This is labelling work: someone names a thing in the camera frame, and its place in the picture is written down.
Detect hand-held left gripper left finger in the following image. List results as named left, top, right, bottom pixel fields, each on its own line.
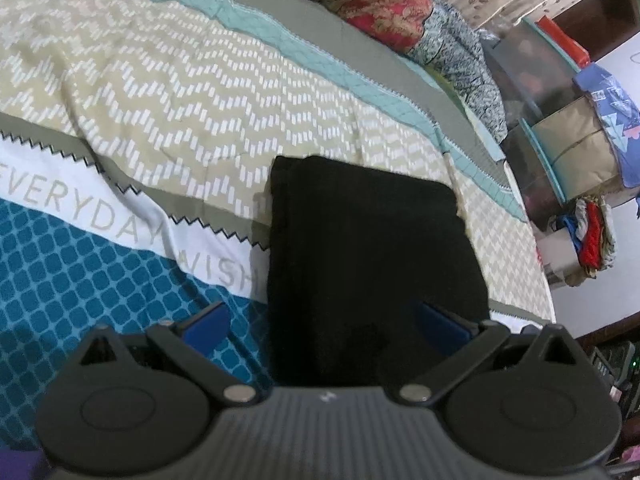
left=79, top=301, right=257, bottom=405

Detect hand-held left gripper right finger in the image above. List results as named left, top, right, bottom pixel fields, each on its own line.
left=399, top=301, right=582, bottom=405

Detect black pants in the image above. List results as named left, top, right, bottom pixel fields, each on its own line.
left=265, top=155, right=492, bottom=391

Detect stack of folded clothes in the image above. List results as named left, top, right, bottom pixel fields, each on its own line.
left=554, top=195, right=620, bottom=282

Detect patchwork patterned bedspread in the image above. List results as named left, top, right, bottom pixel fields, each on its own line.
left=0, top=0, right=557, bottom=453

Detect beige fabric bag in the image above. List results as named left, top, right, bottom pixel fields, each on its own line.
left=529, top=94, right=627, bottom=202

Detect blue printed bag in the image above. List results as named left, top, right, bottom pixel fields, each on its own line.
left=572, top=62, right=640, bottom=183

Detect red flat packet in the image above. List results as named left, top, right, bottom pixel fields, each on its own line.
left=537, top=16, right=591, bottom=67

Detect red floral patchwork blanket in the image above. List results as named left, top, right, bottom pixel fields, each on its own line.
left=272, top=0, right=509, bottom=142

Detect dark wooden furniture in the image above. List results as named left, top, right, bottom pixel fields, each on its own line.
left=550, top=0, right=640, bottom=63

